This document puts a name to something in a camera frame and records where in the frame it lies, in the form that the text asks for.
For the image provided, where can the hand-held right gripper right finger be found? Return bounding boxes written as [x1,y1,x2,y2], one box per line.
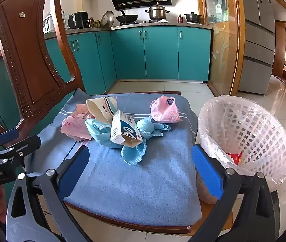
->
[183,144,281,242]

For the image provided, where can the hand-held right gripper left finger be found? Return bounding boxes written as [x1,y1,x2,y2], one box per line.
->
[5,145,93,242]

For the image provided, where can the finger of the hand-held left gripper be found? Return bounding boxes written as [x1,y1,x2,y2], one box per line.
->
[0,135,42,168]
[0,128,20,147]

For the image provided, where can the red snack packet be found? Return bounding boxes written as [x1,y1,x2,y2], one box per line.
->
[224,151,243,166]

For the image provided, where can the pink paper wrapper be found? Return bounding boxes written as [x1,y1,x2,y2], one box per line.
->
[61,103,96,142]

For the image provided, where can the light blue plastic bag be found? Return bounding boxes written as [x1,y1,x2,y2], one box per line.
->
[85,119,124,149]

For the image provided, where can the clear plastic basket liner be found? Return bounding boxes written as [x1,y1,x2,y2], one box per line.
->
[196,95,286,205]

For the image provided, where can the white lattice plastic basket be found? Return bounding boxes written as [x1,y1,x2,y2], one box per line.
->
[196,95,286,205]

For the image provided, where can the white and blue carton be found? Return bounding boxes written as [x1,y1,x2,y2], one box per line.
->
[110,109,143,148]

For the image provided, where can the cream paper cup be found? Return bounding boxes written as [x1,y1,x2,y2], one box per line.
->
[86,97,119,124]

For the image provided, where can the pink plastic bag dark logo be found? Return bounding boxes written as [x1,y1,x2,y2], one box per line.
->
[150,95,183,124]

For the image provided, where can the blue mesh cloth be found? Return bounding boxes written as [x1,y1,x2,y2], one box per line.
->
[121,117,172,166]

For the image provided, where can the blue striped seat cushion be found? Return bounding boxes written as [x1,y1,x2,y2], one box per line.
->
[28,93,203,228]

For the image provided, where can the carved wooden chair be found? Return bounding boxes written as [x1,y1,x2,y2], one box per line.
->
[0,0,234,235]

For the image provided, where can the teal side cabinets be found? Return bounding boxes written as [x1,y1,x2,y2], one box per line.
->
[0,29,117,133]

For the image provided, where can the white plastic crate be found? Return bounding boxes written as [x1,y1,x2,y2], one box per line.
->
[43,15,52,34]

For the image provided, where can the teal stove cabinets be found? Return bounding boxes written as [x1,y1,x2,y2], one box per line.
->
[110,26,212,81]

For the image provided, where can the black air fryer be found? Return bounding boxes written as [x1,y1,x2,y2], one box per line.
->
[68,11,89,30]

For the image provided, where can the wood framed glass door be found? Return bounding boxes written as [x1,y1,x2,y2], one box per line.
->
[195,0,245,98]

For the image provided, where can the grey refrigerator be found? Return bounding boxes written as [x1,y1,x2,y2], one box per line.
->
[237,0,276,97]

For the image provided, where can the steel pan lid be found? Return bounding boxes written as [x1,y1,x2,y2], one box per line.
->
[101,11,115,28]

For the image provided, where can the black lidded pot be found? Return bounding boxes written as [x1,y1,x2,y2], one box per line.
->
[184,12,202,24]

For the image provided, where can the black wok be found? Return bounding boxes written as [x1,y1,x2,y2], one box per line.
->
[116,10,139,24]

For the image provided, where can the steel stock pot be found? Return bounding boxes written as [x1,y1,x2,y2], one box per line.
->
[145,2,171,21]

